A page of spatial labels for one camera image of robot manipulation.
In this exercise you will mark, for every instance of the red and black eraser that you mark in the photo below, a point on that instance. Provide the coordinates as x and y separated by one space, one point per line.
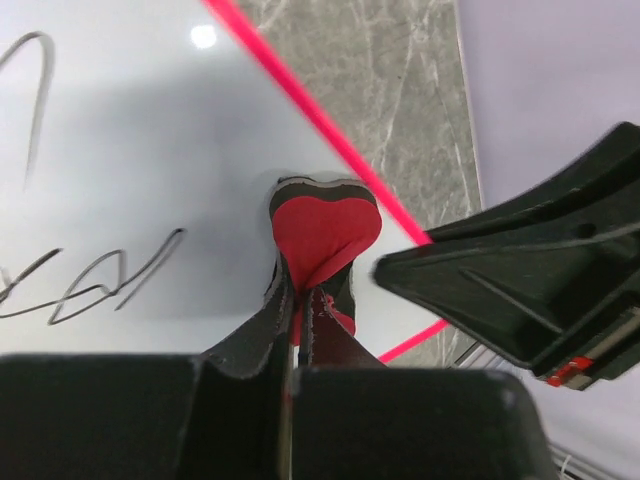
319 229

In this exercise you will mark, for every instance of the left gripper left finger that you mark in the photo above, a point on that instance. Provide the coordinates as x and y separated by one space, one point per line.
213 415

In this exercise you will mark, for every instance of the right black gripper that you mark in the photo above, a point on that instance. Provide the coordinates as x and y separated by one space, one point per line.
549 280

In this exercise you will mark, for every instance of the white board with pink frame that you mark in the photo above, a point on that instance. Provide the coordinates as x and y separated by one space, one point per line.
140 146

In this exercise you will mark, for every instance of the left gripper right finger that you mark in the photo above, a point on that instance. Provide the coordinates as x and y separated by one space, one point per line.
354 418

